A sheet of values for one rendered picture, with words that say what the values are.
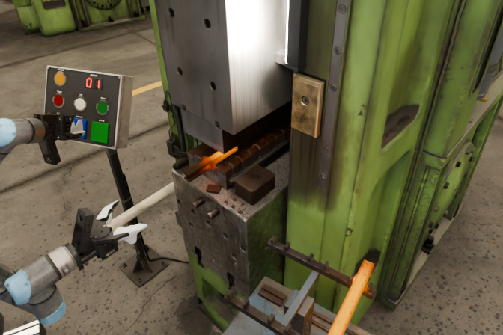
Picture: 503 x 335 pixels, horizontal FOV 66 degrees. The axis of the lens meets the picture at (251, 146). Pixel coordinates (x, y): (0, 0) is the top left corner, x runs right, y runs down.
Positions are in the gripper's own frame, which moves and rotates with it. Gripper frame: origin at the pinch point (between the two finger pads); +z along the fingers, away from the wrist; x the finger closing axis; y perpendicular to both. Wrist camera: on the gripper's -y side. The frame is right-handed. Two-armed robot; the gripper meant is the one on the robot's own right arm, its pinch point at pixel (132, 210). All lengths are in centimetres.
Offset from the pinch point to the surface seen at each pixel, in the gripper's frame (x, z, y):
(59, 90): -65, 13, -13
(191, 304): -20, 25, 99
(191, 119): -7.1, 30.6, -14.3
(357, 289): 62, 24, 5
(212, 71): 5.6, 30.6, -35.2
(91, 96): -51, 19, -12
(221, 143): 6.8, 30.6, -11.1
